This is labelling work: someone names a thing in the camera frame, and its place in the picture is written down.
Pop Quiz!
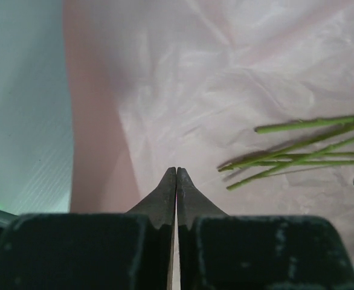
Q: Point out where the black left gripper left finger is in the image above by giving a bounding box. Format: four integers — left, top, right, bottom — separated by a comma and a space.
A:
0, 167, 176, 289

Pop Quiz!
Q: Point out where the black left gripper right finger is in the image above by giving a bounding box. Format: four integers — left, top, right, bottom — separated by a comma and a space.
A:
176, 168, 354, 289

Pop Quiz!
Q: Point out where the artificial flower bunch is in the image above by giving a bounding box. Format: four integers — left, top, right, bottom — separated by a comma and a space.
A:
217, 110, 354, 192

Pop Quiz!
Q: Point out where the pink wrapping paper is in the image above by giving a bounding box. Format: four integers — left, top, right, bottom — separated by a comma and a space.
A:
63, 1, 354, 259

